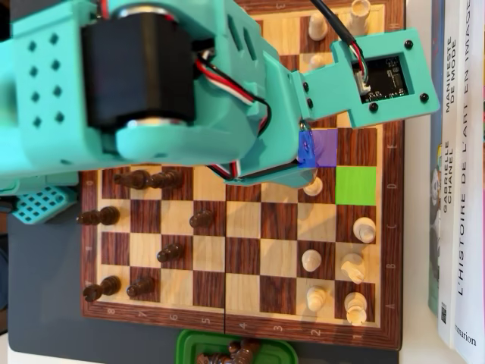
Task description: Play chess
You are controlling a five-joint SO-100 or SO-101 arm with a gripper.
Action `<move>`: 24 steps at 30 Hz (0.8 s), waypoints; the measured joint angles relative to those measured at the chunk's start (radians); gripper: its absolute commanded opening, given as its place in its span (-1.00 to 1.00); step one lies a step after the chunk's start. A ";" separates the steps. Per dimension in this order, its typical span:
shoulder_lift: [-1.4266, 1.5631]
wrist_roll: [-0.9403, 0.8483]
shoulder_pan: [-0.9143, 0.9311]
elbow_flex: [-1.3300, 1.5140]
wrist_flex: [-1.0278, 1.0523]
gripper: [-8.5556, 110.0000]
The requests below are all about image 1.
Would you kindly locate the dark chess bishop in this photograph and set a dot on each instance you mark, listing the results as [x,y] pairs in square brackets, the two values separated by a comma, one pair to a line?
[99,216]
[166,178]

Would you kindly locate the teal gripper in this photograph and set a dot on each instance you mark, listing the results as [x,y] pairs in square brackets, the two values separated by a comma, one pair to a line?
[308,151]

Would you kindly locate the wooden chessboard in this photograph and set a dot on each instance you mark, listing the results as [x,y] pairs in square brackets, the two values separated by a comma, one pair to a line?
[242,258]

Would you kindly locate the dark chess rook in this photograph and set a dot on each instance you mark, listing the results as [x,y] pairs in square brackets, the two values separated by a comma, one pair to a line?
[103,288]

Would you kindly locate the white art history book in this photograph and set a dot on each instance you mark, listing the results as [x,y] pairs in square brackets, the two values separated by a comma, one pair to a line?
[473,189]

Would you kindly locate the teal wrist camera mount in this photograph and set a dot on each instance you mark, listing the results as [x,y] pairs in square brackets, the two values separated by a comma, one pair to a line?
[413,57]

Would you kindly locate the captured dark chess piece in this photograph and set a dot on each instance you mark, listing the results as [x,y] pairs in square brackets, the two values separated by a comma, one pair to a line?
[235,347]
[212,358]
[250,349]

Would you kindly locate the white chess knight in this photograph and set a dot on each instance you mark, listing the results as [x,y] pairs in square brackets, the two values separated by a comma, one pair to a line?
[352,267]

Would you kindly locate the green plastic tray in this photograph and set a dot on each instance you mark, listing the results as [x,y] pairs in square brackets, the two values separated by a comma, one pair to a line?
[185,345]

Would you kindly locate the white chess bishop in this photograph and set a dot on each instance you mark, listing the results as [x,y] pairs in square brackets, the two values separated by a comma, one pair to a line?
[364,229]

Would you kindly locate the white chess rook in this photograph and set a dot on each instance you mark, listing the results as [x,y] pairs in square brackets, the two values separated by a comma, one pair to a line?
[360,15]
[355,307]

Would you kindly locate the dark chess pawn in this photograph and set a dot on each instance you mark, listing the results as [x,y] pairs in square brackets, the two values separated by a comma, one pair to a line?
[171,252]
[141,287]
[201,218]

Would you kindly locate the dark chess queen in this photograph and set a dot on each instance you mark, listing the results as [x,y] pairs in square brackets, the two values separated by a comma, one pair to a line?
[130,178]

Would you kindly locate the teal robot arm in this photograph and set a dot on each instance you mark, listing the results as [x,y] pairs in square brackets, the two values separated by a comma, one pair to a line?
[38,144]

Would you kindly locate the white chess pawn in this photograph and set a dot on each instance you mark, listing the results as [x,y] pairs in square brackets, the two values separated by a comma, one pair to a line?
[314,187]
[317,26]
[316,62]
[311,260]
[316,297]

